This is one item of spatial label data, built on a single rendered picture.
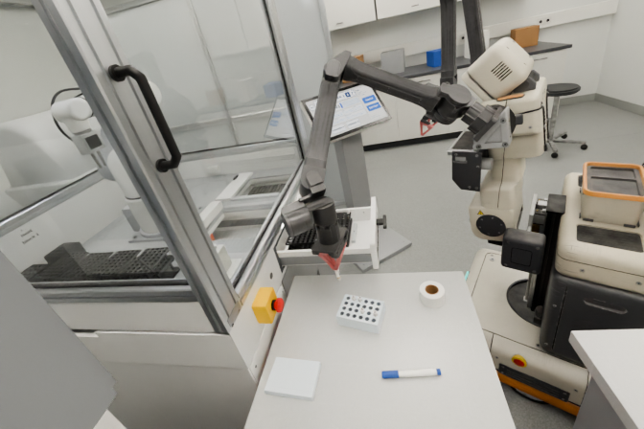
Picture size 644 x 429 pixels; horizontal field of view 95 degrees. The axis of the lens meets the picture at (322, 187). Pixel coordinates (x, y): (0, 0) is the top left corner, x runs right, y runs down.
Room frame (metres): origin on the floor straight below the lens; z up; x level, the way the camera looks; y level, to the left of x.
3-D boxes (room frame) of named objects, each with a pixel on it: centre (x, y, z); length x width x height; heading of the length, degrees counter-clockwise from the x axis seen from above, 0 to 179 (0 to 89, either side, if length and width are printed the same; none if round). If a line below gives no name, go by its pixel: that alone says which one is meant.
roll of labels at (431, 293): (0.61, -0.25, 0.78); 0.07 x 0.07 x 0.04
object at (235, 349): (1.12, 0.61, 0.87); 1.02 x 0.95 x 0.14; 164
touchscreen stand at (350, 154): (1.88, -0.26, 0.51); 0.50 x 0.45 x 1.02; 22
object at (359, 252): (0.92, 0.05, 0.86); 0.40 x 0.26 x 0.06; 74
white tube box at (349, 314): (0.61, -0.03, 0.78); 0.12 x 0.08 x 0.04; 61
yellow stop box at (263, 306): (0.63, 0.23, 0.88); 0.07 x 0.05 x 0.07; 164
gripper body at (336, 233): (0.61, 0.01, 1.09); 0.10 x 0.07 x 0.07; 154
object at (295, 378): (0.47, 0.18, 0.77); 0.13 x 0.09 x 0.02; 71
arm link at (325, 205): (0.60, 0.01, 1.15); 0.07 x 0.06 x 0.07; 109
